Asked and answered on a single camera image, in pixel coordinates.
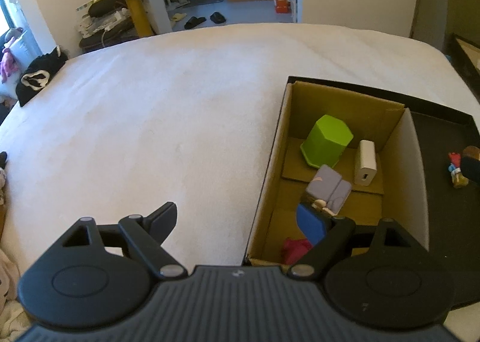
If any red small toy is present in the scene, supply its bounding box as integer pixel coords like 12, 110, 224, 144
281, 237, 312, 265

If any white power adapter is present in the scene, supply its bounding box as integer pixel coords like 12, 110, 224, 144
354, 140, 377, 186

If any brown cardboard box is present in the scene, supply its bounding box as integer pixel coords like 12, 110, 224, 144
246, 79, 430, 266

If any brown haired doll figurine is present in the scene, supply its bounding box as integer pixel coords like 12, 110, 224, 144
460, 146, 480, 185

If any red blue small figurine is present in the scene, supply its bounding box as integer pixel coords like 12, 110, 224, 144
448, 152, 469, 189

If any purple sofa toy figure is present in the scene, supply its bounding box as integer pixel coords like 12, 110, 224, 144
305, 165, 352, 216

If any green hexagonal cup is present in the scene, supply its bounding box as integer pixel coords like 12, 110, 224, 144
300, 115, 354, 168

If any black ghost mask cloth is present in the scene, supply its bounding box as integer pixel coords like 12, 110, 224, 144
16, 46, 68, 107

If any black framed box right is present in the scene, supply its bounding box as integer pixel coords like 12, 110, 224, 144
446, 34, 479, 100

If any beige slipper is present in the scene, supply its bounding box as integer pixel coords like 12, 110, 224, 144
171, 13, 186, 23

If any black slipper left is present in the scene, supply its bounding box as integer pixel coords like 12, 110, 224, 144
184, 16, 207, 30

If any black slipper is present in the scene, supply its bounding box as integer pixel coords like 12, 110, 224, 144
184, 16, 207, 30
210, 12, 226, 25

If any black slipper right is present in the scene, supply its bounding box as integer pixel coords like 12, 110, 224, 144
210, 12, 226, 25

